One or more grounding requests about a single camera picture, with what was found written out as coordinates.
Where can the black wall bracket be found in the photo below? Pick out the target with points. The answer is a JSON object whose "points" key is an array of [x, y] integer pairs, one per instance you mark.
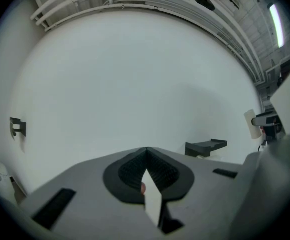
{"points": [[18, 127]]}

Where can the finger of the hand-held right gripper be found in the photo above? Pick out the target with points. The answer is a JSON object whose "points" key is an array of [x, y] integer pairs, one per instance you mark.
{"points": [[265, 119]]}

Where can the dark wall paper holder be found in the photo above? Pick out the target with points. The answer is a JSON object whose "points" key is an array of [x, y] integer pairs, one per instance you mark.
{"points": [[202, 146]]}

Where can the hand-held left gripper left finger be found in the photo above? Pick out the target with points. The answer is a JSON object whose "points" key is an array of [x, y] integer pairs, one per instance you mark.
{"points": [[92, 184]]}

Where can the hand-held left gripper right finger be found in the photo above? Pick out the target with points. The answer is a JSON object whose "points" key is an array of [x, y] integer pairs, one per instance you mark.
{"points": [[205, 189]]}

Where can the black head-worn camera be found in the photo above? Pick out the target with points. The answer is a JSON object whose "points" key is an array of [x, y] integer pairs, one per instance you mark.
{"points": [[205, 0]]}

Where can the ceiling strip light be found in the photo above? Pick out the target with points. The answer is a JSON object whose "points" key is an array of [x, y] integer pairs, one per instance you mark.
{"points": [[277, 25]]}

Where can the cardboard paper roll core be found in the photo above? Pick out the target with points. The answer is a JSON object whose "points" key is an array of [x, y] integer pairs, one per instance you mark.
{"points": [[251, 126]]}

